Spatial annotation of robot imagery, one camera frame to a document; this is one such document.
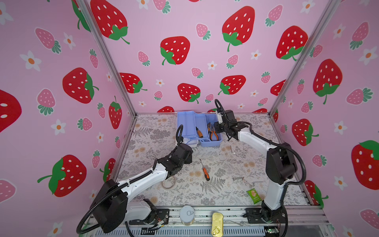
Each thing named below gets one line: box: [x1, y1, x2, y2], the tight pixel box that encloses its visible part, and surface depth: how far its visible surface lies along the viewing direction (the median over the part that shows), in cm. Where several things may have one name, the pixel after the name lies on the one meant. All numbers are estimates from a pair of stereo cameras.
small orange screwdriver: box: [199, 158, 211, 181], surface depth 89 cm
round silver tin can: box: [179, 205, 195, 226], surface depth 72 cm
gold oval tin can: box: [211, 212, 224, 237], surface depth 70 cm
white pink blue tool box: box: [176, 111, 223, 148], surface depth 103 cm
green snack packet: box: [246, 188, 262, 205], surface depth 81 cm
